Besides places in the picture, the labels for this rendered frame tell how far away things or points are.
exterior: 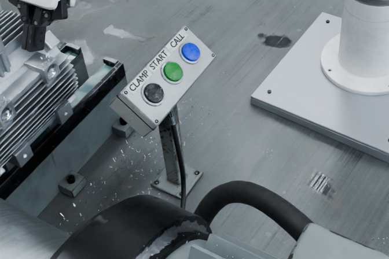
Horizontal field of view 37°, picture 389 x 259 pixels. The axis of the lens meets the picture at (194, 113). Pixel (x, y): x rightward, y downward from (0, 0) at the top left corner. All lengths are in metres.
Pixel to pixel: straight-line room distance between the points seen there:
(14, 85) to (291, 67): 0.58
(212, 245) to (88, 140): 0.77
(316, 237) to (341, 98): 0.80
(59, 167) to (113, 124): 0.15
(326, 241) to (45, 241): 0.32
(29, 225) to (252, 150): 0.56
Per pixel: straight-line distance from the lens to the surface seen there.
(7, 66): 0.90
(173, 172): 1.02
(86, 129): 1.08
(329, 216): 1.01
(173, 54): 0.87
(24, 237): 0.61
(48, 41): 0.93
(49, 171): 1.04
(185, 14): 1.42
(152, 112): 0.82
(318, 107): 1.14
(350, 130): 1.11
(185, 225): 0.36
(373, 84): 1.18
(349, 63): 1.18
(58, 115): 0.96
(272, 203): 0.43
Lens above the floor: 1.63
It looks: 45 degrees down
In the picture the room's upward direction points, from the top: 6 degrees counter-clockwise
